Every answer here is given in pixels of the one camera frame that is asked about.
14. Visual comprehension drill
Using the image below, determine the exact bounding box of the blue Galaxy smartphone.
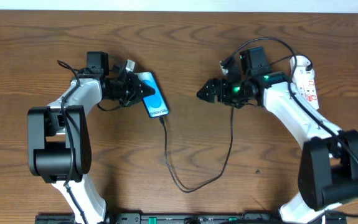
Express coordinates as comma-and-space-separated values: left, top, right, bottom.
136, 72, 169, 118

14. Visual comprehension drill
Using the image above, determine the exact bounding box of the black charger cable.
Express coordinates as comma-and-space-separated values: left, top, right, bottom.
158, 53, 314, 194

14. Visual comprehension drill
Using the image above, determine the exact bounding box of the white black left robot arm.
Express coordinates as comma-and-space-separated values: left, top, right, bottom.
27, 52, 155, 223

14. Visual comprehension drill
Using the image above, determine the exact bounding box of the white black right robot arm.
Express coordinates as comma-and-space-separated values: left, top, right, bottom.
197, 47, 358, 223

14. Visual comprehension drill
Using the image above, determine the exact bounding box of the white power strip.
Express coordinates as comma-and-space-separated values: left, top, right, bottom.
290, 55, 319, 110

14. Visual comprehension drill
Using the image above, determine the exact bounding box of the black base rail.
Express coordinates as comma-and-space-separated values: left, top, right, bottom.
34, 212, 347, 224

